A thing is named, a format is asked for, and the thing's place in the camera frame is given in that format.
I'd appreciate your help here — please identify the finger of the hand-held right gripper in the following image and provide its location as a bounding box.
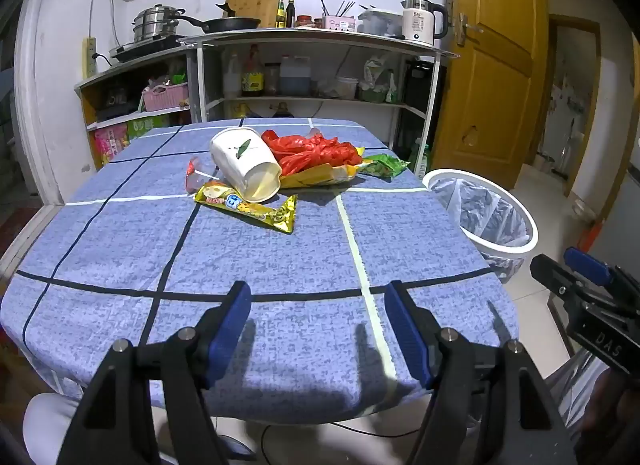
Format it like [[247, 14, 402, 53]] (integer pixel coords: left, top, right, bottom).
[[530, 254, 608, 311], [564, 246, 640, 296]]

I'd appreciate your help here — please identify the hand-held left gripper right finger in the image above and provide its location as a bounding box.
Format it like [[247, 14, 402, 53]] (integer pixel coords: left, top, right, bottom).
[[384, 280, 576, 465]]

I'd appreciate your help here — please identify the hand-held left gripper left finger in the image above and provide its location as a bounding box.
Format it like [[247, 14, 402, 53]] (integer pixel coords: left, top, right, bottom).
[[65, 280, 252, 465]]

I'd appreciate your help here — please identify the white trash bin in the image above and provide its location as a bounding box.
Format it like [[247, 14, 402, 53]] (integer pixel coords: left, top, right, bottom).
[[421, 168, 539, 283]]

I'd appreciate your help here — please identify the yellow ice cream wrapper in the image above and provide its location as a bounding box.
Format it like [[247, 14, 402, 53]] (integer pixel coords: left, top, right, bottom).
[[194, 182, 298, 235]]

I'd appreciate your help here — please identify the red clear lollipop wrapper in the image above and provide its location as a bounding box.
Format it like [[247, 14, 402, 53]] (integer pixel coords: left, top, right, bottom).
[[185, 156, 221, 194]]

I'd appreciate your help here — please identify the white paper noodle cup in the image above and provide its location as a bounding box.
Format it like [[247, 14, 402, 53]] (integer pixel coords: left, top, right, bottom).
[[209, 126, 282, 203]]

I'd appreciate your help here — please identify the green snack wrapper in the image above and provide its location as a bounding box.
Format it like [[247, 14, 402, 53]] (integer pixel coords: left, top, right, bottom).
[[359, 152, 411, 180]]

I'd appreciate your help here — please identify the red plastic bag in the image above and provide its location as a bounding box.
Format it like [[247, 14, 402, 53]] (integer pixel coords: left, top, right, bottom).
[[261, 129, 365, 176]]

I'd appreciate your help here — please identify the person's right forearm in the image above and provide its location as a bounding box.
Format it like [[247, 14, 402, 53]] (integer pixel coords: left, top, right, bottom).
[[582, 367, 640, 456]]

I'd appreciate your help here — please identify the person's striped clothing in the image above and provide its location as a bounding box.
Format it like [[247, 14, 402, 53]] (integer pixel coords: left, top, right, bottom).
[[545, 357, 608, 431]]

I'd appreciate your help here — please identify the clear bin liner bag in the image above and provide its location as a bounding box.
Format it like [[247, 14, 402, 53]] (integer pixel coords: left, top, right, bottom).
[[430, 176, 531, 248]]

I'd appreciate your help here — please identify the green detergent bottle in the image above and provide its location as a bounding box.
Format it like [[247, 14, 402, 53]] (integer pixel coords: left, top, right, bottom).
[[411, 142, 431, 176]]

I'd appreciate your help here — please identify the white stool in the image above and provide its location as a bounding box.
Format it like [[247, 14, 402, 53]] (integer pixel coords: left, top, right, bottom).
[[22, 392, 86, 465]]

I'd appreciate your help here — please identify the green cardboard box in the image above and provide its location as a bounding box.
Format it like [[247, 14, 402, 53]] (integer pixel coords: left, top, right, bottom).
[[127, 115, 171, 141]]

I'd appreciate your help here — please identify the wooden door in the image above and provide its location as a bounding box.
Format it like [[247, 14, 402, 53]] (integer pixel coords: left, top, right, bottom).
[[432, 0, 548, 191]]

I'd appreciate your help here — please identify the pink cardboard box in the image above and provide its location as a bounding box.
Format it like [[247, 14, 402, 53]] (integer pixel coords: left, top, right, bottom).
[[94, 126, 128, 168]]

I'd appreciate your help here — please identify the pink plastic basket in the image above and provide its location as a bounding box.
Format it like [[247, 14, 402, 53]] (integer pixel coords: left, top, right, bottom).
[[142, 84, 190, 112]]

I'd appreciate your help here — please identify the white plastic bottle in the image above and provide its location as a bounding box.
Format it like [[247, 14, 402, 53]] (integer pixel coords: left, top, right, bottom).
[[223, 54, 242, 97]]

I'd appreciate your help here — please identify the yellow label oil bottle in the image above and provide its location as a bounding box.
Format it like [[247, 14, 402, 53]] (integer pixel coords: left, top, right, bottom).
[[241, 44, 265, 97]]

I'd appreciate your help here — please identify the large translucent jug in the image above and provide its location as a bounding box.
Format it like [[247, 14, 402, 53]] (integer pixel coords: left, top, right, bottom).
[[280, 56, 312, 96]]

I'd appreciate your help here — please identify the green plastic bag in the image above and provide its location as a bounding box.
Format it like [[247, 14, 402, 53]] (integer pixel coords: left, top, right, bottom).
[[362, 56, 401, 105]]

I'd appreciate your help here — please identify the black induction cooker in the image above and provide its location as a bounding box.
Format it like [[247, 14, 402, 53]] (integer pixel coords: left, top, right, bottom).
[[109, 34, 188, 63]]

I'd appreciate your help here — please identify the white metal shelf unit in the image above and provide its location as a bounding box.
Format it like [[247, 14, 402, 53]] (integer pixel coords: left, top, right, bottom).
[[177, 28, 461, 153]]

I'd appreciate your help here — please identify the white electric kettle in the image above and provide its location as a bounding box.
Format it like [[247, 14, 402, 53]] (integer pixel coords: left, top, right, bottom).
[[401, 0, 449, 42]]

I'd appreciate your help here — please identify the black frying pan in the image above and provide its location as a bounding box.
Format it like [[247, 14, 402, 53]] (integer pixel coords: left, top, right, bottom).
[[176, 14, 262, 31]]

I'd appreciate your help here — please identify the yellow power strip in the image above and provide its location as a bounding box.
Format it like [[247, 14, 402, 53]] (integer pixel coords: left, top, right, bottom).
[[82, 36, 97, 78]]

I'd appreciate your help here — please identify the stainless steel pot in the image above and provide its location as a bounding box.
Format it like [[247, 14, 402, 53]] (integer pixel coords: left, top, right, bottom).
[[132, 4, 186, 43]]

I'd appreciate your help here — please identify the clear plastic container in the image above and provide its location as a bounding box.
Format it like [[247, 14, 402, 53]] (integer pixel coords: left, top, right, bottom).
[[357, 9, 403, 37]]

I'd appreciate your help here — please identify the pink chopstick holder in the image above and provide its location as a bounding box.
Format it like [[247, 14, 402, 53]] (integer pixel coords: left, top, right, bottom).
[[321, 15, 357, 32]]

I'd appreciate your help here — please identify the metal door handle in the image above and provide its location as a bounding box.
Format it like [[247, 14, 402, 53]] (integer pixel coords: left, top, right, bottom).
[[456, 14, 485, 46]]

